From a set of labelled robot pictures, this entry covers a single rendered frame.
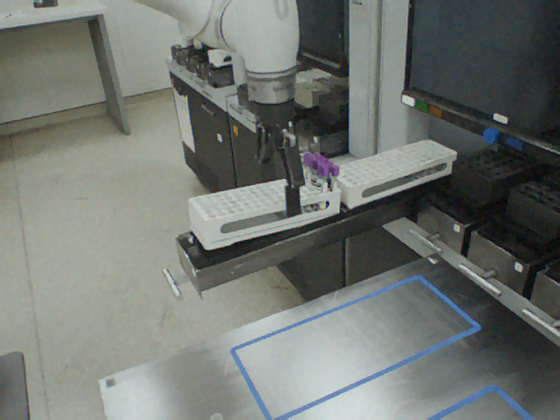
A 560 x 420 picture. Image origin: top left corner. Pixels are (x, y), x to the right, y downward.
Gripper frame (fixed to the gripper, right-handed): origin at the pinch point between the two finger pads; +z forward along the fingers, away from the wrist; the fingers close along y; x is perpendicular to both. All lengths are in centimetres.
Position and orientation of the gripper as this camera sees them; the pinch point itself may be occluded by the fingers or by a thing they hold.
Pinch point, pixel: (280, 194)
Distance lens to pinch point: 102.3
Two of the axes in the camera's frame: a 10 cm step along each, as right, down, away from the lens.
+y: 4.6, 4.4, -7.7
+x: 8.9, -2.9, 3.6
